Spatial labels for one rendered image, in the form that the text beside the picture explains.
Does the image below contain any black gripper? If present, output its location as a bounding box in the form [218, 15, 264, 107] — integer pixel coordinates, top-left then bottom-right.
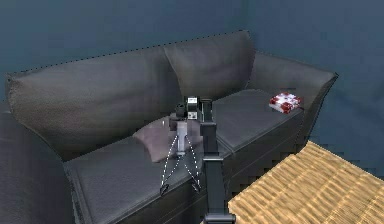
[159, 102, 202, 197]

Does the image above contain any mauve grey pillow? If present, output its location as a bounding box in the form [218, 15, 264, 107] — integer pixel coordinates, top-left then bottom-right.
[132, 116, 208, 164]

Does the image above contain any dark grey sofa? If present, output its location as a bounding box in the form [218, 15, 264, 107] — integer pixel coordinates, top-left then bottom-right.
[0, 29, 339, 224]

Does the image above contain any red and white box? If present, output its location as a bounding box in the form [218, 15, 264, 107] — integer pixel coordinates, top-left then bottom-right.
[268, 91, 303, 115]

